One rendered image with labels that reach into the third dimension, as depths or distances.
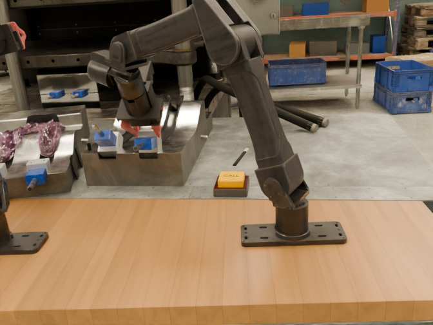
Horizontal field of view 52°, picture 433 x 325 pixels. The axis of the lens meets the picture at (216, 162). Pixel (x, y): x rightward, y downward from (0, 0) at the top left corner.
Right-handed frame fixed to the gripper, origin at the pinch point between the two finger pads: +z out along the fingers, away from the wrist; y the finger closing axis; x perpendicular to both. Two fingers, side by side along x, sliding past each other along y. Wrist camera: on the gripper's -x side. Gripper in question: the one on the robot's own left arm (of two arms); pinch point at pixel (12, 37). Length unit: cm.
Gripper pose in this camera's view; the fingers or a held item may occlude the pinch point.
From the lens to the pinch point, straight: 131.7
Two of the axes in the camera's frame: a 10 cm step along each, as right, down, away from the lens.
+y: -9.7, 1.9, 1.5
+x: 2.3, 9.0, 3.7
